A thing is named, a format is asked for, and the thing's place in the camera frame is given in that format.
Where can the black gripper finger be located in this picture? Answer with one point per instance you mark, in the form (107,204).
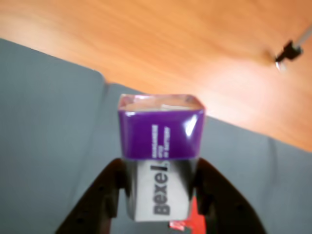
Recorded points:
(97,207)
(226,207)

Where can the purple silver Bexel battery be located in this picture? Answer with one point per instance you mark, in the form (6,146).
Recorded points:
(158,136)

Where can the small red tape patch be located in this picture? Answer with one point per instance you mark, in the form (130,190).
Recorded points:
(196,219)

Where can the grey table mat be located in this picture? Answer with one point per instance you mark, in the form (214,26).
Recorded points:
(243,158)
(48,109)

